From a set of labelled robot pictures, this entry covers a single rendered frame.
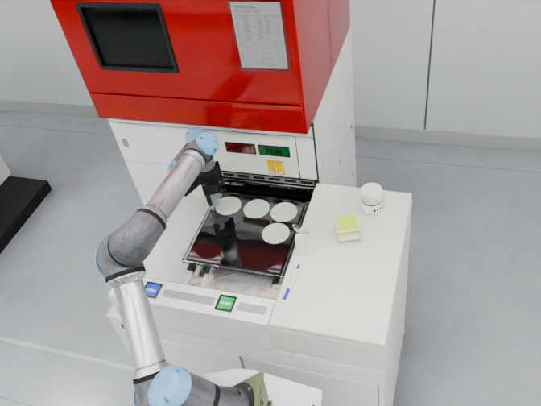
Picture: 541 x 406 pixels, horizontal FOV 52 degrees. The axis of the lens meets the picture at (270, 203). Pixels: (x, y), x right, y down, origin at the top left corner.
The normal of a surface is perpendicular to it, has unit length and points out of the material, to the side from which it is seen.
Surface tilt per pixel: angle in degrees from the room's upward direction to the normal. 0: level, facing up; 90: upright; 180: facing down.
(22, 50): 90
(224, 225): 0
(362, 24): 90
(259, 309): 0
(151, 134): 90
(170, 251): 0
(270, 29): 90
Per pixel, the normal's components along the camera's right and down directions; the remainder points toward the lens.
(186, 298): -0.13, -0.71
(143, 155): -0.29, 0.70
